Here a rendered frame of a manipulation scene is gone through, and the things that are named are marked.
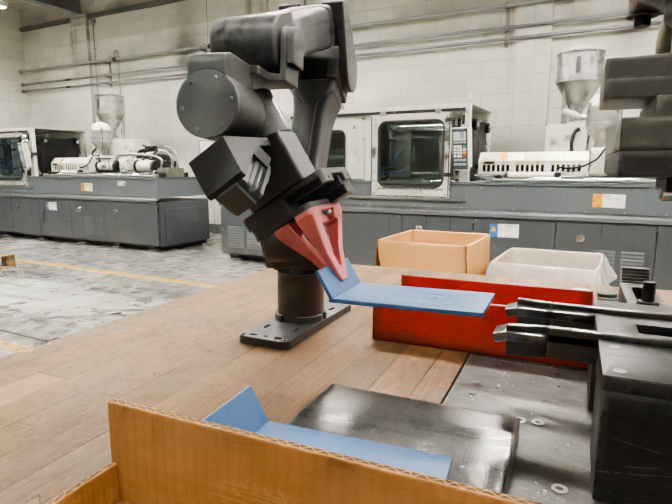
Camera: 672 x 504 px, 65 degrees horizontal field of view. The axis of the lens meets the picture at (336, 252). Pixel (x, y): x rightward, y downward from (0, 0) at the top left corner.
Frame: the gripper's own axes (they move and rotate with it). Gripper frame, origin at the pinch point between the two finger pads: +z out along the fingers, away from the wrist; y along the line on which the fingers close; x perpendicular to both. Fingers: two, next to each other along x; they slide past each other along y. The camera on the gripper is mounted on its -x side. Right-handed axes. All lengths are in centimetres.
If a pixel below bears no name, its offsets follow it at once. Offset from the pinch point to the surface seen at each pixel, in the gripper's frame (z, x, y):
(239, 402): 4.9, -17.6, -2.9
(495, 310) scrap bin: 11.8, 11.9, 8.9
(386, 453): 12.2, -16.2, 5.1
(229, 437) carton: 5.3, -25.0, 2.3
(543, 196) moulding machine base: 20, 445, -16
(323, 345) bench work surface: 6.5, 7.3, -10.1
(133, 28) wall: -559, 693, -477
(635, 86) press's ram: -1.1, -5.6, 28.7
